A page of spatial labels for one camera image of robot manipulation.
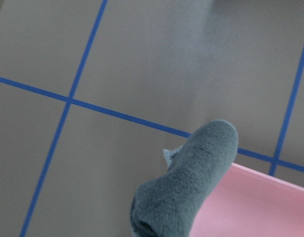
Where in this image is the pink plastic bin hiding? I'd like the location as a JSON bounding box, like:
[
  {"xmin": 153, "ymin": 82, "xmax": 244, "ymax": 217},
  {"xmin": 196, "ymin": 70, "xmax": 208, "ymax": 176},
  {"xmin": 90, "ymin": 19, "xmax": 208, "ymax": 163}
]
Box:
[{"xmin": 190, "ymin": 163, "xmax": 304, "ymax": 237}]

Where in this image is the dark grey towel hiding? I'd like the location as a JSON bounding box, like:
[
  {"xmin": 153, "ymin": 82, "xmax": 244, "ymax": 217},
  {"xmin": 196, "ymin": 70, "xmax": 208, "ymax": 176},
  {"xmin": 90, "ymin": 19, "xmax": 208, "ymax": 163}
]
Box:
[{"xmin": 130, "ymin": 119, "xmax": 238, "ymax": 237}]

